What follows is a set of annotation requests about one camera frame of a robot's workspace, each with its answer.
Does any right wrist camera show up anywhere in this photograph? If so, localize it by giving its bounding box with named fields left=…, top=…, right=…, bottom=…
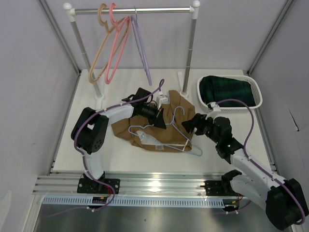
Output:
left=207, top=102, right=221, bottom=114

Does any light blue wire hanger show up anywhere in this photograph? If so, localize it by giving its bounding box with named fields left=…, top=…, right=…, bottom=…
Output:
left=128, top=106, right=203, bottom=157

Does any metal clothes rack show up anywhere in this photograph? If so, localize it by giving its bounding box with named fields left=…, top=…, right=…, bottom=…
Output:
left=63, top=0, right=200, bottom=98

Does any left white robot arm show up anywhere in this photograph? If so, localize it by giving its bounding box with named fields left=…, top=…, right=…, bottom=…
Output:
left=71, top=87, right=166, bottom=193

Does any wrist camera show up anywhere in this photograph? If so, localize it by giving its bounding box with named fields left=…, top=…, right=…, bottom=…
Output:
left=156, top=91, right=169, bottom=108
left=207, top=102, right=221, bottom=114

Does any dark green plaid garment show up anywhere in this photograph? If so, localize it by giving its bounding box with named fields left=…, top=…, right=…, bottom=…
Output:
left=198, top=75, right=255, bottom=107

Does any tan skirt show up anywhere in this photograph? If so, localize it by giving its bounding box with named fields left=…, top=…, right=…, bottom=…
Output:
left=112, top=90, right=196, bottom=152

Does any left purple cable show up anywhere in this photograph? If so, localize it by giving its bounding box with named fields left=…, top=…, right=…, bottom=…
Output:
left=73, top=79, right=166, bottom=189

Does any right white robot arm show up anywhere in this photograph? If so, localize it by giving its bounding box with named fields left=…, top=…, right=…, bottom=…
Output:
left=182, top=114, right=309, bottom=230

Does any aluminium mounting rail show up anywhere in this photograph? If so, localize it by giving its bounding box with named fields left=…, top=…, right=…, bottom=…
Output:
left=32, top=171, right=222, bottom=198

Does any slotted cable duct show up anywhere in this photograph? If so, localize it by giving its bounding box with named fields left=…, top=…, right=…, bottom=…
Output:
left=42, top=195, right=225, bottom=208

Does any pink velvet hanger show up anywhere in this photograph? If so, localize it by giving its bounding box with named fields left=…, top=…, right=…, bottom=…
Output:
left=105, top=3, right=131, bottom=85

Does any white laundry basket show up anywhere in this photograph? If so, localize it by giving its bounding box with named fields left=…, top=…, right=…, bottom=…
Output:
left=197, top=75, right=263, bottom=111

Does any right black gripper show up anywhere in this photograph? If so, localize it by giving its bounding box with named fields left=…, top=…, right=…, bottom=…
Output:
left=181, top=113, right=220, bottom=145

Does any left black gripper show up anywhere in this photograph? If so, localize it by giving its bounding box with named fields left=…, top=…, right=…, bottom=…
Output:
left=140, top=103, right=166, bottom=130

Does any tan velvet hanger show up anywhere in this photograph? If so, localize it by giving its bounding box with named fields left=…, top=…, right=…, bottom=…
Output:
left=88, top=3, right=119, bottom=84

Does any purple notched hanger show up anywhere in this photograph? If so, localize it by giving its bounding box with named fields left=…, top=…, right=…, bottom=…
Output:
left=130, top=8, right=153, bottom=86

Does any purple cable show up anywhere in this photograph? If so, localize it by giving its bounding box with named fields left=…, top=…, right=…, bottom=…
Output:
left=210, top=99, right=306, bottom=225
left=73, top=79, right=166, bottom=189

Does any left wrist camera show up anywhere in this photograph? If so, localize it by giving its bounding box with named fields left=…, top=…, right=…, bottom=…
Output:
left=156, top=91, right=169, bottom=108

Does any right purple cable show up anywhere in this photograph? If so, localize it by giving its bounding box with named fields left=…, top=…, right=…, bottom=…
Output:
left=210, top=99, right=306, bottom=225

